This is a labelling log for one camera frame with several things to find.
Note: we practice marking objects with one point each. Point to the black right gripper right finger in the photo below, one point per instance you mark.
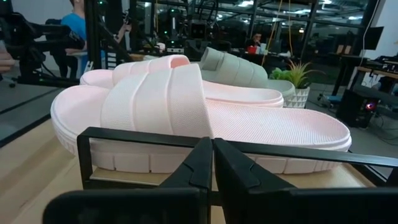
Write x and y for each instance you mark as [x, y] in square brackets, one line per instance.
[242, 193]

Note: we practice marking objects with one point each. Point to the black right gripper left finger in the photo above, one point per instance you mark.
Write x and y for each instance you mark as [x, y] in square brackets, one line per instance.
[186, 193]

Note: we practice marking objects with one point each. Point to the pink slide sandal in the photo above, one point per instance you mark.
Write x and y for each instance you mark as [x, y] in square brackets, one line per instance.
[242, 95]
[155, 102]

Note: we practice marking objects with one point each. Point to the grey slide sandal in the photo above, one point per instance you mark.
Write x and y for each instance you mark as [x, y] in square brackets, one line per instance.
[236, 68]

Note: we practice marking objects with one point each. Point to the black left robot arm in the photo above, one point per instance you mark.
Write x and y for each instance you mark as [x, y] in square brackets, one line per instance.
[28, 40]

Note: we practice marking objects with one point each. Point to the succulent in triangle-patterned pot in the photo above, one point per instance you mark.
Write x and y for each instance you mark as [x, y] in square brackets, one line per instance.
[295, 93]

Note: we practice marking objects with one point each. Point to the black computer tower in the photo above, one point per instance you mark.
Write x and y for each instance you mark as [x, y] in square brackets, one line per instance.
[354, 109]

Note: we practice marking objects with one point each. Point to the red cup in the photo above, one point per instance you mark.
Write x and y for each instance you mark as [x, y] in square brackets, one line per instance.
[252, 49]

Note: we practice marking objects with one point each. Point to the person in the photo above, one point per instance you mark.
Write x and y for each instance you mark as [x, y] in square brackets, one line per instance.
[256, 39]
[74, 25]

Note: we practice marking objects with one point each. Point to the wooden top desk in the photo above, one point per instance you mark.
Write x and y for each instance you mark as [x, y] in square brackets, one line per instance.
[376, 72]

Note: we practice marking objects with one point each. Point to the black monitor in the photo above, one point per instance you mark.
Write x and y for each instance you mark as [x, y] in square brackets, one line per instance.
[373, 37]

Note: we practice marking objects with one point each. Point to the person's hand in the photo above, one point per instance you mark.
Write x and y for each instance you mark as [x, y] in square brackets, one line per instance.
[6, 62]

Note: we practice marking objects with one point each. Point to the wooden shelf black metal frame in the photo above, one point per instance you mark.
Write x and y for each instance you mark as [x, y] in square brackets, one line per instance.
[83, 155]

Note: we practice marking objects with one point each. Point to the black rig upright post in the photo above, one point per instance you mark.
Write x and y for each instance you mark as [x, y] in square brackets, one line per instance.
[93, 31]

